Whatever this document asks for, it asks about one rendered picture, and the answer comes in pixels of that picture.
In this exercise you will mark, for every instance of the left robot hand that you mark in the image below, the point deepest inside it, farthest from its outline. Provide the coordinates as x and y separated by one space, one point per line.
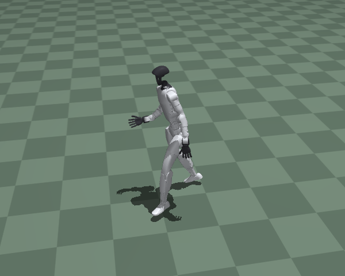
185 150

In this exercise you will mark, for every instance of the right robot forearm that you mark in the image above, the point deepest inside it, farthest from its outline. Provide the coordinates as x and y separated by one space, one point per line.
155 114

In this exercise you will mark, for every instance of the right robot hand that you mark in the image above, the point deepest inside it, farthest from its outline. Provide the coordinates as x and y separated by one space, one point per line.
137 120

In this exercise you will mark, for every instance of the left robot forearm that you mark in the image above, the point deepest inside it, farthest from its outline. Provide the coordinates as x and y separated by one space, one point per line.
184 129

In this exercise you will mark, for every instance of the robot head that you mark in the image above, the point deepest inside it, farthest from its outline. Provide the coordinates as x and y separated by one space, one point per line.
160 72

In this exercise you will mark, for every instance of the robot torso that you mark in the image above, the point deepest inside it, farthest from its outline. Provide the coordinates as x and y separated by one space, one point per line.
168 110

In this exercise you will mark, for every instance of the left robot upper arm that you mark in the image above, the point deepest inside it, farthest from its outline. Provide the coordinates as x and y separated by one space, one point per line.
174 100

